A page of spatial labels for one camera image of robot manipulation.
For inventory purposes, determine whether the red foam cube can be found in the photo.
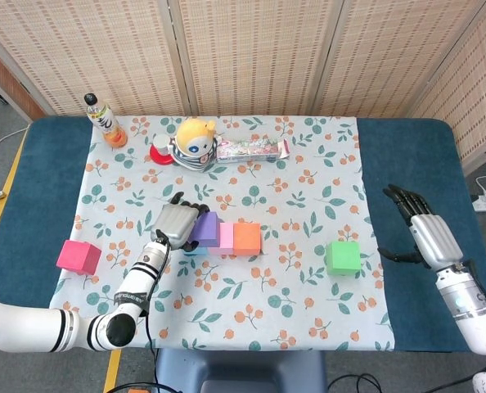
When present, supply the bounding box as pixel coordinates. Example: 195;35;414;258
56;239;102;276

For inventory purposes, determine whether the pink foam cube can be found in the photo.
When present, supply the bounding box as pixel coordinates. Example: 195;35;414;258
208;223;236;256

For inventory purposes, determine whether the teal padded table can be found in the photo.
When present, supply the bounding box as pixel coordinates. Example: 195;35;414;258
0;115;486;354

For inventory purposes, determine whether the green foam cube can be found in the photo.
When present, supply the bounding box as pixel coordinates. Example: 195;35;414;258
325;241;362;276

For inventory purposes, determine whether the yellow plush toy striped shirt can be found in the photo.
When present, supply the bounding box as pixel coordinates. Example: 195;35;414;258
168;117;224;172

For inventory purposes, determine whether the white floor cable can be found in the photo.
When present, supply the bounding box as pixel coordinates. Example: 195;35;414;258
0;126;30;163

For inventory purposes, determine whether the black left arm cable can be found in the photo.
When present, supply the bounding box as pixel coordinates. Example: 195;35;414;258
103;229;173;393

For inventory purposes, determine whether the orange foam cube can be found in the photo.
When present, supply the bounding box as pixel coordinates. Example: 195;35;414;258
232;223;263;257

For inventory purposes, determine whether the black floor cable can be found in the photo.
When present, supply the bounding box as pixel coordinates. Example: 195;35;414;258
327;373;387;393

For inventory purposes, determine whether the floral print tablecloth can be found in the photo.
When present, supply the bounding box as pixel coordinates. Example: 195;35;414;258
39;115;394;352

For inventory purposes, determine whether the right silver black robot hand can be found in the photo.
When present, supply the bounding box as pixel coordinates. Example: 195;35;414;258
376;183;465;272

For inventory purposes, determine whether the snack package box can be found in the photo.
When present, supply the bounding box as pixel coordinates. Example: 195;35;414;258
215;138;291;165

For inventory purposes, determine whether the orange juice bottle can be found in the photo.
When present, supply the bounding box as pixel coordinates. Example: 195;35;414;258
83;93;128;149

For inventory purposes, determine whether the purple foam cube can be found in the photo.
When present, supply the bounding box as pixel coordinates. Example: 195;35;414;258
188;211;223;243

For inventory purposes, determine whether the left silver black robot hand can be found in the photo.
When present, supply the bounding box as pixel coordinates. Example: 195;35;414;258
150;191;211;251

